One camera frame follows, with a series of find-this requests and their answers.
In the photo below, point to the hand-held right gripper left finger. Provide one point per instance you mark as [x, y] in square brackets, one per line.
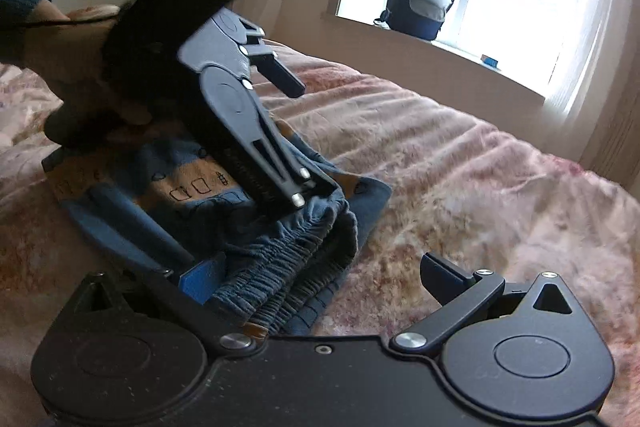
[200, 281]

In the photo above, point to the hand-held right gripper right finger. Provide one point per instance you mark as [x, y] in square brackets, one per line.
[441, 278]

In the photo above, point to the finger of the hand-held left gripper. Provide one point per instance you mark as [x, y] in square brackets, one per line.
[280, 74]
[280, 167]

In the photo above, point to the person's left forearm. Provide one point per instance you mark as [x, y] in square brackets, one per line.
[20, 2]

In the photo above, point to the person's left hand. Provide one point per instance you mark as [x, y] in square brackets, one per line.
[65, 52]

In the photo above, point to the pink patterned blanket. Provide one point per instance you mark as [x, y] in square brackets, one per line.
[475, 167]

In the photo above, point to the blue and grey backpack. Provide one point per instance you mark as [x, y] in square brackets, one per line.
[417, 4]

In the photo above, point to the small blue box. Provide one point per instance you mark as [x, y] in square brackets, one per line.
[489, 60]

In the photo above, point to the beige curtain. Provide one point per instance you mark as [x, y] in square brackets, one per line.
[615, 97]

